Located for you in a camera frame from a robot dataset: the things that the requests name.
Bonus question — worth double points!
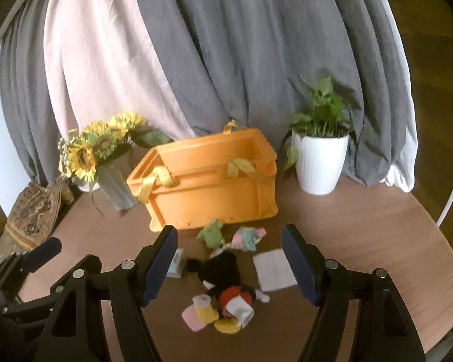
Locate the mickey mouse plush toy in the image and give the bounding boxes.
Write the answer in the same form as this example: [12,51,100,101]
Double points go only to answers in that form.
[182,249,270,334]

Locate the patterned woven cushion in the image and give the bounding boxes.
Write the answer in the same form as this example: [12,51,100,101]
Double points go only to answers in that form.
[0,179,74,257]

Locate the light blue tissue pack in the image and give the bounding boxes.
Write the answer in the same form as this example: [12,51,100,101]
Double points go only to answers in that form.
[166,249,185,279]

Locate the sunflower bouquet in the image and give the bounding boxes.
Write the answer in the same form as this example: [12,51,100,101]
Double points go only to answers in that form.
[58,111,172,184]

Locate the green frog plush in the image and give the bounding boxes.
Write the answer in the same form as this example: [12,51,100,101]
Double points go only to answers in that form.
[196,219,225,249]

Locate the white folded napkin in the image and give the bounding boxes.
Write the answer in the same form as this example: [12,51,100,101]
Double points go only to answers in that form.
[253,249,297,293]

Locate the pastel rolled cloth toy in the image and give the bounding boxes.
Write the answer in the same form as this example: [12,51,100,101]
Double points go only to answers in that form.
[228,226,267,252]

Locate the orange plastic crate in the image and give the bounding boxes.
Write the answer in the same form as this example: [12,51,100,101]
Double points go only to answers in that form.
[127,122,278,232]

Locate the white plant pot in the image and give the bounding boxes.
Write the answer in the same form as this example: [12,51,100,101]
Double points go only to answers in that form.
[291,133,349,195]

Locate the pale pink curtain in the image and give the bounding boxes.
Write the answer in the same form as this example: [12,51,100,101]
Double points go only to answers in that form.
[43,0,195,140]

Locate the green pothos plant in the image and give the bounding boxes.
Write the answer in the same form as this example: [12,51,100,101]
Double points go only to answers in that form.
[280,74,363,170]

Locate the grey curtain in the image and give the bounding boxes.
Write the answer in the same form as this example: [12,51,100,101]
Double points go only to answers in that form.
[0,0,417,191]

